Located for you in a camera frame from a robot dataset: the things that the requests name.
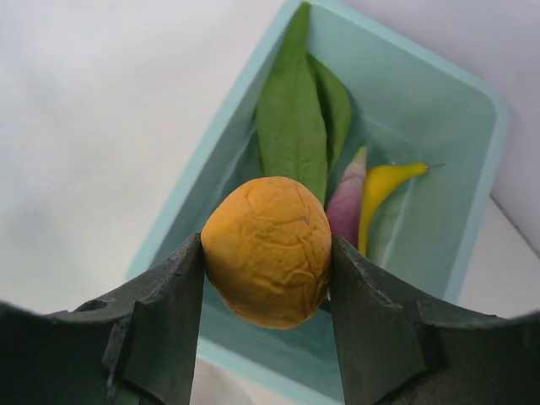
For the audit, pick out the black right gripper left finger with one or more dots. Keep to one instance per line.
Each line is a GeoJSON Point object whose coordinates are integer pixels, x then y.
{"type": "Point", "coordinates": [134, 345]}

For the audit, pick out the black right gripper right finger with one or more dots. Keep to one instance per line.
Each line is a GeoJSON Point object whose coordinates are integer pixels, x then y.
{"type": "Point", "coordinates": [398, 345]}

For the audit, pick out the purple fake eggplant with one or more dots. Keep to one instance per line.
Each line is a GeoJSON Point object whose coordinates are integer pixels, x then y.
{"type": "Point", "coordinates": [344, 208]}

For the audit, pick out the yellow fake lemon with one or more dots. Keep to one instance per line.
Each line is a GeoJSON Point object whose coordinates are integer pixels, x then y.
{"type": "Point", "coordinates": [268, 248]}

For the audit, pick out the yellow fake banana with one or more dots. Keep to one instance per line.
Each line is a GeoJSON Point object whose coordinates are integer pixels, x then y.
{"type": "Point", "coordinates": [380, 182]}

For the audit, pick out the green fake leafy vegetable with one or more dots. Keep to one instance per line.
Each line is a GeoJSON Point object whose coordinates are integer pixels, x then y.
{"type": "Point", "coordinates": [303, 114]}

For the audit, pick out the light blue plastic bin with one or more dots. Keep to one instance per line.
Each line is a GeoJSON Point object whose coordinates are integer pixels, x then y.
{"type": "Point", "coordinates": [412, 112]}

